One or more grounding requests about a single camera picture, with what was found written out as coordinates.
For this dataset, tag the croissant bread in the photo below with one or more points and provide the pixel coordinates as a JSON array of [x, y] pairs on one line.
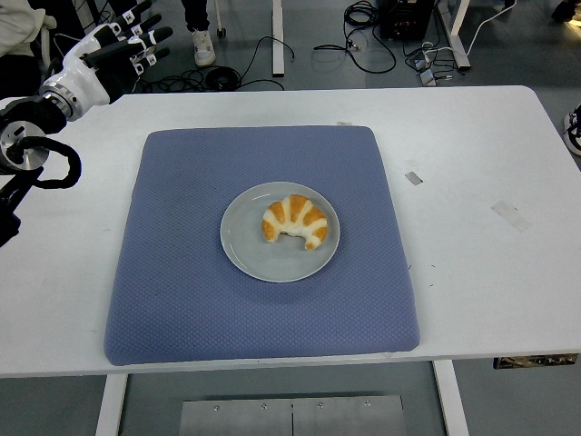
[[295, 213]]

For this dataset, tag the person in light top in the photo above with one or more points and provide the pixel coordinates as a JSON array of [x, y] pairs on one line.
[[18, 27]]

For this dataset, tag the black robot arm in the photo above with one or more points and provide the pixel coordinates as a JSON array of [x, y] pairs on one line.
[[32, 113]]

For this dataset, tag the white pole with caster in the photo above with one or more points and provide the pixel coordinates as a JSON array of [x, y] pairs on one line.
[[219, 18]]

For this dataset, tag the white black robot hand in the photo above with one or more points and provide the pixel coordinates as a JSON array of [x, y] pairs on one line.
[[84, 68]]

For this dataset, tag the grey round plate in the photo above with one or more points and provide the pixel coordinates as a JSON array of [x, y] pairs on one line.
[[245, 254]]

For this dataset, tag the grey power adapter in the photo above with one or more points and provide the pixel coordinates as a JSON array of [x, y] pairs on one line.
[[429, 78], [420, 60]]

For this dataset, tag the blue quilted mat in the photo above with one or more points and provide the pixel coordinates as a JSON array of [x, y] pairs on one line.
[[272, 318]]

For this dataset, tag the small grey tape piece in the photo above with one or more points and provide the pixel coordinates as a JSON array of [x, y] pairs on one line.
[[415, 178]]

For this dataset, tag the black equipment box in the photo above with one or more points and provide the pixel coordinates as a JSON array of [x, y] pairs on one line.
[[404, 18]]

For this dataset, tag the white desk leg with foot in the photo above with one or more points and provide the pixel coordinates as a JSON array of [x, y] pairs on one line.
[[457, 36]]

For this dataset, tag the person with white sneakers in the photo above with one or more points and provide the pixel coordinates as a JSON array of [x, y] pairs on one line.
[[203, 47]]

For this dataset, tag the long grey tape piece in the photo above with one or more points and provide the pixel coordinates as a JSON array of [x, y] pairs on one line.
[[512, 216]]

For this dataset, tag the metal control box under table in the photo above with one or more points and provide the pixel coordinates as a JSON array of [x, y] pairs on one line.
[[535, 361]]

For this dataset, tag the white table leg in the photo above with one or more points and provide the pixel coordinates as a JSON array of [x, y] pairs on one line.
[[451, 399], [110, 404]]

